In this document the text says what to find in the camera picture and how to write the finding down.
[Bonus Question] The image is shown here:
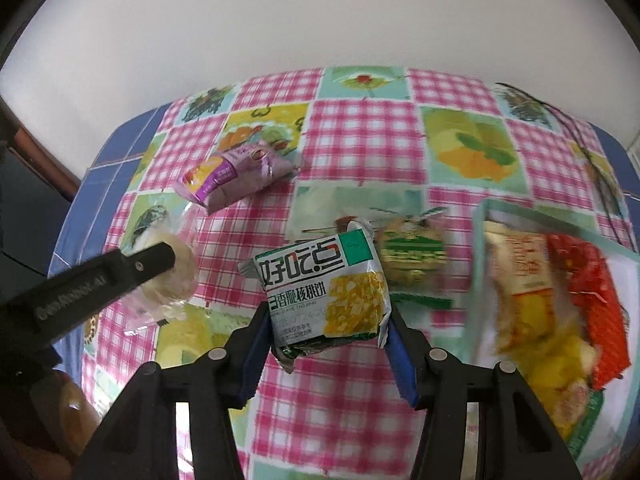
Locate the person's left hand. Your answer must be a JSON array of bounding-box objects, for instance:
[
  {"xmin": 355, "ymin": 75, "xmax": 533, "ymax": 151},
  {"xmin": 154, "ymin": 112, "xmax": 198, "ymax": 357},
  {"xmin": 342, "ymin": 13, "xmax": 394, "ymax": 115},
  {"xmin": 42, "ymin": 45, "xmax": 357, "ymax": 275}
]
[{"xmin": 0, "ymin": 371, "xmax": 101, "ymax": 480}]

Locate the purple snack packet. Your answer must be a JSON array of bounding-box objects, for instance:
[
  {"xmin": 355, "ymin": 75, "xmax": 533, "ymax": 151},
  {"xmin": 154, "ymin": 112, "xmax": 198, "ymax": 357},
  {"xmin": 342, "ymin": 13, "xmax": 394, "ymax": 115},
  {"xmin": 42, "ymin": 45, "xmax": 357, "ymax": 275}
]
[{"xmin": 181, "ymin": 142, "xmax": 298, "ymax": 216}]

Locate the dark wooden rail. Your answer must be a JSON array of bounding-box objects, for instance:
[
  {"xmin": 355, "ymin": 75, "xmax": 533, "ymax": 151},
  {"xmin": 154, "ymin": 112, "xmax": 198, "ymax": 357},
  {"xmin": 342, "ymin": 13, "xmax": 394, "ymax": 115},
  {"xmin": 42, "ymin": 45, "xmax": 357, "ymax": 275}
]
[{"xmin": 0, "ymin": 95, "xmax": 83, "ymax": 201}]

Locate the orange yellow snack packet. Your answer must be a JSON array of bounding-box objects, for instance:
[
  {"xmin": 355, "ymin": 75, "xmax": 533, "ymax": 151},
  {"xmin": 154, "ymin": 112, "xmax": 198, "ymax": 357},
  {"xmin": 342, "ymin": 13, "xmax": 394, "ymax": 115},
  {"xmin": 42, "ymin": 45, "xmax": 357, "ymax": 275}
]
[{"xmin": 482, "ymin": 222, "xmax": 566, "ymax": 356}]

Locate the green white cookie packet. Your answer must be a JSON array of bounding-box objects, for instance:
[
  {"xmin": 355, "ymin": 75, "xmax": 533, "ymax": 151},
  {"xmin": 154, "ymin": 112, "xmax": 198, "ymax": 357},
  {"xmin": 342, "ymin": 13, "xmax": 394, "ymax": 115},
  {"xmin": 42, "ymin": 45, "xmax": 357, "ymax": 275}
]
[{"xmin": 237, "ymin": 220, "xmax": 393, "ymax": 373}]

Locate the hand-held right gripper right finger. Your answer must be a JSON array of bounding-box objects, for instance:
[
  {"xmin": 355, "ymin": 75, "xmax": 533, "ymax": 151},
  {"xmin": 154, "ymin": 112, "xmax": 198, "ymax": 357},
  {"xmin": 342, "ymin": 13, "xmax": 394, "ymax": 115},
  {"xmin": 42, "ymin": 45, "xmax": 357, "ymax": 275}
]
[{"xmin": 387, "ymin": 310, "xmax": 583, "ymax": 480}]

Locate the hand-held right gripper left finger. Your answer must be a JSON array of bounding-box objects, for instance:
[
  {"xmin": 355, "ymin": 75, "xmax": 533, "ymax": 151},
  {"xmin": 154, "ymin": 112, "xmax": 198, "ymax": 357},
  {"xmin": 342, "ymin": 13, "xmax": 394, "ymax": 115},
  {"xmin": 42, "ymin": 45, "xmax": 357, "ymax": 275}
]
[{"xmin": 70, "ymin": 302, "xmax": 274, "ymax": 480}]

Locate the green striped pastry packet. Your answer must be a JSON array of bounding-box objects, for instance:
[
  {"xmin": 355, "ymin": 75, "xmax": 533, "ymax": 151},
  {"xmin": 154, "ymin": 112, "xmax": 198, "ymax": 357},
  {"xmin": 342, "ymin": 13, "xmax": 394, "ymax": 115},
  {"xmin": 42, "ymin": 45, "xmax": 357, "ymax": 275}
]
[{"xmin": 372, "ymin": 207, "xmax": 453, "ymax": 311}]

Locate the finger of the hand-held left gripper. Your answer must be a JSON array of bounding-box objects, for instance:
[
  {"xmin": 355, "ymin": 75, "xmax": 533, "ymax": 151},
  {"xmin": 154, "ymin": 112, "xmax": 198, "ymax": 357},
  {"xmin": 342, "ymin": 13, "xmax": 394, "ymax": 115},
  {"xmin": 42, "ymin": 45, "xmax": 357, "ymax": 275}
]
[{"xmin": 117, "ymin": 241, "xmax": 177, "ymax": 289}]

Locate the white tray with mint rim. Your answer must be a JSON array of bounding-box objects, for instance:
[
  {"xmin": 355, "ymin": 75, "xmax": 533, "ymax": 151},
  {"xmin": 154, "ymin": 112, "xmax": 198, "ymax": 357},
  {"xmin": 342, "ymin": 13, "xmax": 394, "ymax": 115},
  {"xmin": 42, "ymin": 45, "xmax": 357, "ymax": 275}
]
[{"xmin": 467, "ymin": 199, "xmax": 640, "ymax": 463}]

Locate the clear packet with cream pastry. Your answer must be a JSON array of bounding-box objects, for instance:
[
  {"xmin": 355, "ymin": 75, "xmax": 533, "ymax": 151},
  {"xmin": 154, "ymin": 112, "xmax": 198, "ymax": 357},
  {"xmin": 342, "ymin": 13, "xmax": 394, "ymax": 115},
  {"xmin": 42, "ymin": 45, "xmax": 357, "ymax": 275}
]
[{"xmin": 120, "ymin": 205, "xmax": 201, "ymax": 331}]

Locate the checkered printed tablecloth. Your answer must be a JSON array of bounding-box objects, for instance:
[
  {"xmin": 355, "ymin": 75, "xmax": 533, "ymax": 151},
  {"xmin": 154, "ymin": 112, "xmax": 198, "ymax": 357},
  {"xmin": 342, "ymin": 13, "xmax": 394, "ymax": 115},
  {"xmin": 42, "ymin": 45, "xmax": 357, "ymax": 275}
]
[{"xmin": 47, "ymin": 66, "xmax": 640, "ymax": 480}]

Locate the red snack packet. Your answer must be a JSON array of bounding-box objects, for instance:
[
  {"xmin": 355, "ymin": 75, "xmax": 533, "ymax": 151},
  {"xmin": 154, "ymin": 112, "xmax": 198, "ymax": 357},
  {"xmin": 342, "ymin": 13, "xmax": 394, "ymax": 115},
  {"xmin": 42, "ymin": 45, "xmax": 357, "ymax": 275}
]
[{"xmin": 547, "ymin": 234, "xmax": 631, "ymax": 391}]

